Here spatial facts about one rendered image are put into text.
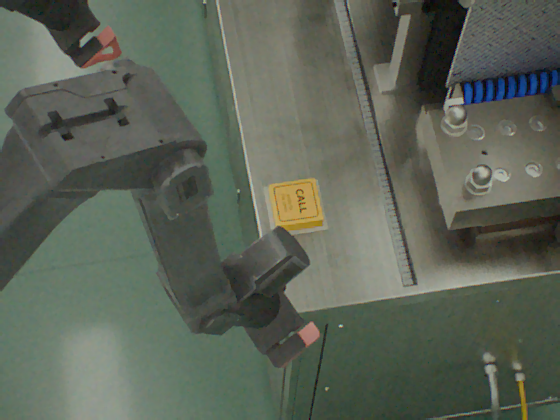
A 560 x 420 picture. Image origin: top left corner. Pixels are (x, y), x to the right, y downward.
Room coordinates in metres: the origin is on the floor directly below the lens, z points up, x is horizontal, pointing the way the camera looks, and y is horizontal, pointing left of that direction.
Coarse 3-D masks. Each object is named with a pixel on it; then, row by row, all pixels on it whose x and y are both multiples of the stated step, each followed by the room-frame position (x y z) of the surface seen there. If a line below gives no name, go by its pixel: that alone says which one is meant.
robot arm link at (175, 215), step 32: (128, 64) 0.45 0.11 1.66; (192, 160) 0.37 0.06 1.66; (160, 192) 0.35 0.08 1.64; (192, 192) 0.37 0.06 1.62; (160, 224) 0.38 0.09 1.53; (192, 224) 0.40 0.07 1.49; (160, 256) 0.39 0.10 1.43; (192, 256) 0.40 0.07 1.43; (192, 288) 0.39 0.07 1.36; (224, 288) 0.41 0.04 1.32; (192, 320) 0.38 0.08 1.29
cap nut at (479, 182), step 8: (480, 168) 0.69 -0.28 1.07; (488, 168) 0.69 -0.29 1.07; (472, 176) 0.68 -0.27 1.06; (480, 176) 0.68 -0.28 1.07; (488, 176) 0.68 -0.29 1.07; (472, 184) 0.68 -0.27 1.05; (480, 184) 0.67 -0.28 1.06; (488, 184) 0.68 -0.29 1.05; (472, 192) 0.67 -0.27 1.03; (480, 192) 0.67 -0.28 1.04; (488, 192) 0.67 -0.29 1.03
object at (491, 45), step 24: (552, 0) 0.87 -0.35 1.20; (480, 24) 0.85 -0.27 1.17; (504, 24) 0.86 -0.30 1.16; (528, 24) 0.86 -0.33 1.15; (552, 24) 0.87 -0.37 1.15; (480, 48) 0.85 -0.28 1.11; (504, 48) 0.86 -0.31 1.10; (528, 48) 0.87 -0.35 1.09; (552, 48) 0.87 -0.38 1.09; (456, 72) 0.85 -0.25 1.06; (480, 72) 0.85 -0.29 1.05; (504, 72) 0.86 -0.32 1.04; (528, 72) 0.87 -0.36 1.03
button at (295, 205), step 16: (272, 192) 0.72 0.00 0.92; (288, 192) 0.72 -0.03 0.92; (304, 192) 0.72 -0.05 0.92; (272, 208) 0.69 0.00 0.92; (288, 208) 0.69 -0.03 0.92; (304, 208) 0.69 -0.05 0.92; (320, 208) 0.69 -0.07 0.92; (288, 224) 0.67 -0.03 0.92; (304, 224) 0.67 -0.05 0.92; (320, 224) 0.67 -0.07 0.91
